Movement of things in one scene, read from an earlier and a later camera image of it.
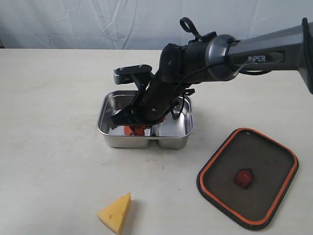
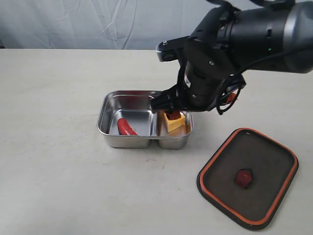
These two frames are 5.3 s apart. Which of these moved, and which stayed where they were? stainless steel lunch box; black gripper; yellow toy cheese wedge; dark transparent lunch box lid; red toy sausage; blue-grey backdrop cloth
Moved: yellow toy cheese wedge; red toy sausage; black gripper
Stayed: blue-grey backdrop cloth; stainless steel lunch box; dark transparent lunch box lid
